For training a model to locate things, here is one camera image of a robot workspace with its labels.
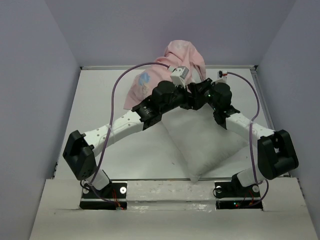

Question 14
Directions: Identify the aluminium table rail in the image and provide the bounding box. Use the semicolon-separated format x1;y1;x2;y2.
250;66;275;130
79;64;258;71

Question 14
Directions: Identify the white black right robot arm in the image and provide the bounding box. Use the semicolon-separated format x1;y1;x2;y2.
188;78;299;196

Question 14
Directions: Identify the aluminium right table rail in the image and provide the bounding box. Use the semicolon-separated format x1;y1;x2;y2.
250;66;275;130

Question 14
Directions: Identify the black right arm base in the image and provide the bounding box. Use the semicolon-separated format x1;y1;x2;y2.
212;176;263;210

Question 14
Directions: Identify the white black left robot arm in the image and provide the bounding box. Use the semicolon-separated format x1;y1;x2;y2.
62;81;195;198

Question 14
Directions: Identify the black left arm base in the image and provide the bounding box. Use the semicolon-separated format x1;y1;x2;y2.
79;180;128;211

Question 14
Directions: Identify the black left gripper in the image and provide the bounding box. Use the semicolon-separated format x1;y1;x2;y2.
159;81;208;115

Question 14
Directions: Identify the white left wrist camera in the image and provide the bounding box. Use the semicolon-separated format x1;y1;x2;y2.
169;66;189;89

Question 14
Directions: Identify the pink printed pillowcase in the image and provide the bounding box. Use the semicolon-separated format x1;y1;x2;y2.
123;40;206;110

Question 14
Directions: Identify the white pillow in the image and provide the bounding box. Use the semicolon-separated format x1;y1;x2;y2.
162;105;249;183

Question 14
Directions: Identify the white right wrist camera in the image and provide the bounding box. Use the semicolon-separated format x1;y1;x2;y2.
215;70;228;84

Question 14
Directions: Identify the aluminium back table rail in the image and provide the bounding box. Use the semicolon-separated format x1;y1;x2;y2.
79;64;258;71

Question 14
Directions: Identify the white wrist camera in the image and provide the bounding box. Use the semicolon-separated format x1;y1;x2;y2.
215;70;228;84
169;66;189;89

